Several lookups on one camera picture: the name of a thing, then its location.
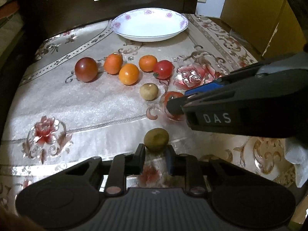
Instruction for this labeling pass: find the orange tangerine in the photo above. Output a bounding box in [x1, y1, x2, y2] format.
[104, 53, 123, 74]
[119, 63, 139, 85]
[138, 55, 158, 72]

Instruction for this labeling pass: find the white floral porcelain plate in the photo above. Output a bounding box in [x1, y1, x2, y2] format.
[111, 8, 188, 42]

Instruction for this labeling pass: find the floral embroidered beige tablecloth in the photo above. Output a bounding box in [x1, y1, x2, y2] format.
[1, 15, 296, 211]

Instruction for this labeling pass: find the dark wooden drawer cabinet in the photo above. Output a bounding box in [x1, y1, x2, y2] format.
[17, 0, 197, 38]

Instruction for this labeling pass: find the red tomato with stem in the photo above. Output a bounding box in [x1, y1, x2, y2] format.
[159, 91, 184, 121]

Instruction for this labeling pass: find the orange tangerine back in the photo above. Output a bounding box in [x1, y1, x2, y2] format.
[104, 53, 123, 74]

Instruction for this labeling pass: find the brown cardboard box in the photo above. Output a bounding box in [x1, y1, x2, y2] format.
[220, 0, 306, 59]

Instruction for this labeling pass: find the brown longan fruit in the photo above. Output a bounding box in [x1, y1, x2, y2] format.
[139, 83, 159, 101]
[144, 128, 169, 152]

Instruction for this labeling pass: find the orange tangerine front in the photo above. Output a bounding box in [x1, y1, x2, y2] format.
[119, 63, 139, 85]

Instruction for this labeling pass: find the dark red plum tomato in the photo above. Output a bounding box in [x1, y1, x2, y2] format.
[74, 57, 98, 82]

